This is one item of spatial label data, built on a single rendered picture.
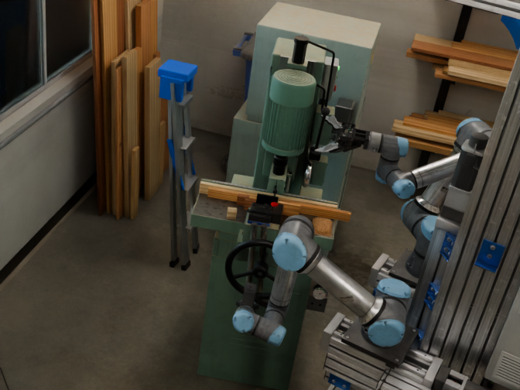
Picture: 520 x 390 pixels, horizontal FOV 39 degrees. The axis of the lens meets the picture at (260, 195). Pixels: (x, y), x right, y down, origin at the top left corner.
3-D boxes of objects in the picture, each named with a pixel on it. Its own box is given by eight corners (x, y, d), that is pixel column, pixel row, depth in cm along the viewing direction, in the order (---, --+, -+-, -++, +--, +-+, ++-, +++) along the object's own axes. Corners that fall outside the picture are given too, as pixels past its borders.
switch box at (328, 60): (317, 98, 315) (324, 63, 307) (318, 90, 324) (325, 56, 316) (331, 100, 315) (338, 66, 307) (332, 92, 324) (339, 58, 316)
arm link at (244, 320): (249, 338, 255) (227, 327, 255) (251, 332, 266) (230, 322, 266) (259, 318, 255) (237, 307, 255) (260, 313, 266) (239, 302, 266)
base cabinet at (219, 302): (195, 374, 347) (210, 255, 310) (216, 299, 396) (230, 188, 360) (288, 392, 345) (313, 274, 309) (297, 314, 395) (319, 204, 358)
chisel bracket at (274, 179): (265, 195, 306) (268, 177, 301) (269, 179, 318) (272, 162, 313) (283, 198, 305) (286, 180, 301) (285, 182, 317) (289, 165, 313)
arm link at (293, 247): (415, 311, 249) (294, 211, 242) (412, 339, 237) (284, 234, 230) (391, 329, 256) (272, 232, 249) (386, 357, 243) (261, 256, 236)
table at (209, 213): (184, 238, 296) (185, 226, 293) (198, 200, 322) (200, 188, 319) (330, 265, 294) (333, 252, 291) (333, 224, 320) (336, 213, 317)
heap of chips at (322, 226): (311, 233, 301) (312, 227, 299) (313, 217, 312) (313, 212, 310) (331, 237, 301) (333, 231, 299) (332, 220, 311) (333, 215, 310)
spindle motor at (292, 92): (259, 153, 292) (270, 81, 276) (264, 134, 307) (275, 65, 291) (302, 160, 291) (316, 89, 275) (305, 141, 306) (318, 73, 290)
